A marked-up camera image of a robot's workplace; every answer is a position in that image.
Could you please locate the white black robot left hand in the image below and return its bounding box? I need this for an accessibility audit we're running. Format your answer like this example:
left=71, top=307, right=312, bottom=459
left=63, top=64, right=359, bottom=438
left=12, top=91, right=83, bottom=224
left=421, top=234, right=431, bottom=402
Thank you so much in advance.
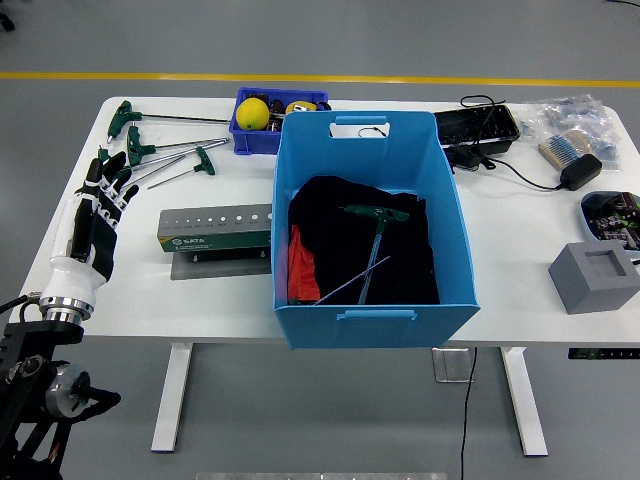
left=38, top=150, right=141, bottom=306

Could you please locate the thin green T-handle hex wrench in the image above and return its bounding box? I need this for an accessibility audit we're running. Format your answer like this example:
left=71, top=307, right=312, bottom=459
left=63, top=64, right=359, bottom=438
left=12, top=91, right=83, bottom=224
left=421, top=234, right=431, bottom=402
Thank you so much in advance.
left=312, top=254, right=392, bottom=307

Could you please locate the large green T-handle hex wrench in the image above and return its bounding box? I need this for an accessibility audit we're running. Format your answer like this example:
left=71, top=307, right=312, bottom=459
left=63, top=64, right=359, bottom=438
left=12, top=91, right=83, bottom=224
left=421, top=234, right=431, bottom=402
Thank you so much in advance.
left=335, top=202, right=411, bottom=305

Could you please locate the blue folding plastic box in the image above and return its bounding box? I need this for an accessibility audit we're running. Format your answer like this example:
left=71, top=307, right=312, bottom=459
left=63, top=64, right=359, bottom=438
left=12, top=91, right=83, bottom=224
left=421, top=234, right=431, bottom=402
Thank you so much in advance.
left=271, top=110, right=481, bottom=350

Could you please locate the white table leg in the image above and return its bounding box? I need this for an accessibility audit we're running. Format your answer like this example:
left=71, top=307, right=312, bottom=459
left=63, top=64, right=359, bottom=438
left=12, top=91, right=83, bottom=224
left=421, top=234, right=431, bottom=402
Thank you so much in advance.
left=501, top=347, right=550, bottom=457
left=150, top=344, right=194, bottom=454

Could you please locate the small dark blue parts bin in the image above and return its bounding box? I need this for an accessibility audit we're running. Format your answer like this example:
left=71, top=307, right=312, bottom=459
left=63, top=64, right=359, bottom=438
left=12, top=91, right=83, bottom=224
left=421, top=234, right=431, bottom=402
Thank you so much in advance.
left=228, top=86, right=330, bottom=156

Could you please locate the red cloth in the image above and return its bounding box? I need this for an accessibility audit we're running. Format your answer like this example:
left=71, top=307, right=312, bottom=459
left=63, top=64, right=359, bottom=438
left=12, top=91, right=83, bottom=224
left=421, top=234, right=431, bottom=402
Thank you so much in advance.
left=287, top=224, right=323, bottom=304

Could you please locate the yellow ball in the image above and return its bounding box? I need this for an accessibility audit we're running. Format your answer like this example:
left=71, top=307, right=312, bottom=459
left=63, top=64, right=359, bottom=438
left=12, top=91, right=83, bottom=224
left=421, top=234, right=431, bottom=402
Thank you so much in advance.
left=235, top=97, right=272, bottom=132

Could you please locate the black cloth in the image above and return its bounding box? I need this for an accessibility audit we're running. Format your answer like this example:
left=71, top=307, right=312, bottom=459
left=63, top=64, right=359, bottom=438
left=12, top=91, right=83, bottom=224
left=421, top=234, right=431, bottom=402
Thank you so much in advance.
left=288, top=174, right=441, bottom=306

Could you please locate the metal floor plate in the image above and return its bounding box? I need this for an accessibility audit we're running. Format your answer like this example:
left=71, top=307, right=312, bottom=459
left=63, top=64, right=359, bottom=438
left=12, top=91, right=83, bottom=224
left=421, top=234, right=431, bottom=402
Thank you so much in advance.
left=432, top=348, right=476, bottom=384

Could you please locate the small black device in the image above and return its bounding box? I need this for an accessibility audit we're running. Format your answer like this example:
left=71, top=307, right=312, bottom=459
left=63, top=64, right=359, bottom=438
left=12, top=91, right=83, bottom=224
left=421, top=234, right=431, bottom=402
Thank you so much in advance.
left=442, top=144, right=496, bottom=172

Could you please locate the black plastic tray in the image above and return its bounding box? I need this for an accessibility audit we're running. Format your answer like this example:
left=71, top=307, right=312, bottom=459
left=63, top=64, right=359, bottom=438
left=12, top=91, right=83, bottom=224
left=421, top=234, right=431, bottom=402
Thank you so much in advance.
left=432, top=104, right=522, bottom=149

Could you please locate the tan resistor strip bundle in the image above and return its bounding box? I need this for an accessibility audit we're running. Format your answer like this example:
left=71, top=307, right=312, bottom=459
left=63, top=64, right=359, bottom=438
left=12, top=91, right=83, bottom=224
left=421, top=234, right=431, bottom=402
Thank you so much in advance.
left=538, top=130, right=594, bottom=169

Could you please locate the grey block with square recess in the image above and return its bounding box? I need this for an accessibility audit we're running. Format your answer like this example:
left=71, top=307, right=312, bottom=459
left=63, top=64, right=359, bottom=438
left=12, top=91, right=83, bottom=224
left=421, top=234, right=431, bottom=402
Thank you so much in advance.
left=547, top=241, right=640, bottom=315

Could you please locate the black power adapter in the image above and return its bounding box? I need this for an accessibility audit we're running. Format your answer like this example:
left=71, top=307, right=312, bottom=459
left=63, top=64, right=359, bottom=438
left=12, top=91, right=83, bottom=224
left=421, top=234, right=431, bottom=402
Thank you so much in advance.
left=558, top=153, right=603, bottom=191

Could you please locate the pale blue shallow dish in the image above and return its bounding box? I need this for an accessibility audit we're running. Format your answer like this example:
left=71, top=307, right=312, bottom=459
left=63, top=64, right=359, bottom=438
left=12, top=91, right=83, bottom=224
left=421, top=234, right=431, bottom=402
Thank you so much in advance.
left=579, top=189, right=640, bottom=254

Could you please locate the clear plastic bag of resistors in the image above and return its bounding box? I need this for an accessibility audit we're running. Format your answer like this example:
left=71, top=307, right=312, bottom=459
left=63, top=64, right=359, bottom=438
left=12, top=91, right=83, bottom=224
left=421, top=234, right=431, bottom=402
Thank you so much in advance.
left=517, top=93, right=621, bottom=171

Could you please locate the black table control panel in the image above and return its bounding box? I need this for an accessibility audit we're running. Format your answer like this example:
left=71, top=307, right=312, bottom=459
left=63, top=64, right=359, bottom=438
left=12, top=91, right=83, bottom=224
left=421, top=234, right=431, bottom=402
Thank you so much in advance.
left=568, top=347, right=640, bottom=360

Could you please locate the dark electronic parts pile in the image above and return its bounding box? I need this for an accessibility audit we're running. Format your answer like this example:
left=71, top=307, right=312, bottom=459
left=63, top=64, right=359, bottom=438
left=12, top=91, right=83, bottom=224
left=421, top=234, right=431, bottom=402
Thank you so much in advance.
left=587, top=192, right=640, bottom=251

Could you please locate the small green T-handle hex wrench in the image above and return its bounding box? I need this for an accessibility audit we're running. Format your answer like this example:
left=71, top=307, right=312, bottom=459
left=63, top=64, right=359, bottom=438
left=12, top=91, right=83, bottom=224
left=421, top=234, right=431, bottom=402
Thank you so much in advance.
left=147, top=146, right=217, bottom=190

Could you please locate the thin black floor cable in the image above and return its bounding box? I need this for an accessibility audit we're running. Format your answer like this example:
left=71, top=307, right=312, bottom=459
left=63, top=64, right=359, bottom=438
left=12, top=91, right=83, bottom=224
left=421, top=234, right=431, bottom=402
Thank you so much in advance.
left=458, top=348, right=479, bottom=480

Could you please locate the black adapter cable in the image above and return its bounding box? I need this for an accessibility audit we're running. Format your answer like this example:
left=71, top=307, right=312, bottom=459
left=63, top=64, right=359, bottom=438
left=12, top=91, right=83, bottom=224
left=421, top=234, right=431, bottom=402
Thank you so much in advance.
left=459, top=93, right=564, bottom=192

